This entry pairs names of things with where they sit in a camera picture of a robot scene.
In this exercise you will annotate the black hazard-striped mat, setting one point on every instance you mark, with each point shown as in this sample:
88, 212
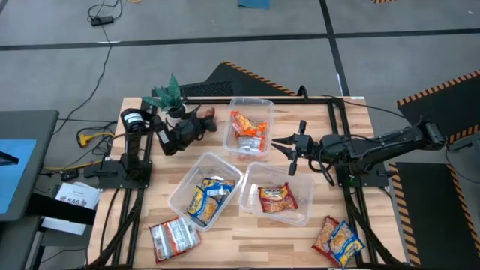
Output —
442, 105
431, 217
240, 80

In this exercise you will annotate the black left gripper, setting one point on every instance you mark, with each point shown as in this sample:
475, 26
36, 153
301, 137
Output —
191, 131

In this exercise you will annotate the blue cloth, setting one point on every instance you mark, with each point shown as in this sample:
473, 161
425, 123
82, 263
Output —
255, 3

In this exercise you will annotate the clear plastic bin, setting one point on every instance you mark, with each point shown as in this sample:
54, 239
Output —
249, 105
303, 202

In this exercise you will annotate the red Maruchan ramen pack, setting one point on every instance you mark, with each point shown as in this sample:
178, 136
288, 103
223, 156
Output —
159, 243
277, 198
208, 113
322, 236

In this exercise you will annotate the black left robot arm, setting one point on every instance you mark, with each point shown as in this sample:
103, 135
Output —
133, 150

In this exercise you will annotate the grey desk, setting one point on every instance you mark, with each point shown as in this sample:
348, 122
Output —
37, 127

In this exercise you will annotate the white printed paper sheet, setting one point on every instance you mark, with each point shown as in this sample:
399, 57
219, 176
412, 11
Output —
77, 197

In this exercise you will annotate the blue sheet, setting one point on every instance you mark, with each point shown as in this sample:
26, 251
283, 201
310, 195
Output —
17, 180

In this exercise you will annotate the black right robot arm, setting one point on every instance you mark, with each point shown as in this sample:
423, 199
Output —
375, 150

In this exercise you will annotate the clear bin with text label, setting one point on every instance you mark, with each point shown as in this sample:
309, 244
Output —
187, 176

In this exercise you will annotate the green artificial potted plant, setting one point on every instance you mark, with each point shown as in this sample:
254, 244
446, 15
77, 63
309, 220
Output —
167, 95

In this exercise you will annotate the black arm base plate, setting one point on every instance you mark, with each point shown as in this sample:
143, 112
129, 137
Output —
112, 180
378, 182

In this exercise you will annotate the black power adapter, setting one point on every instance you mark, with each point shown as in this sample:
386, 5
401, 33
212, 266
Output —
102, 20

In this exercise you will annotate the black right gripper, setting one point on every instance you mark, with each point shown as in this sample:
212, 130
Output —
308, 147

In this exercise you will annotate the black power brick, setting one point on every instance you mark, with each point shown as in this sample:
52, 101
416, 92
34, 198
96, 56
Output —
69, 175

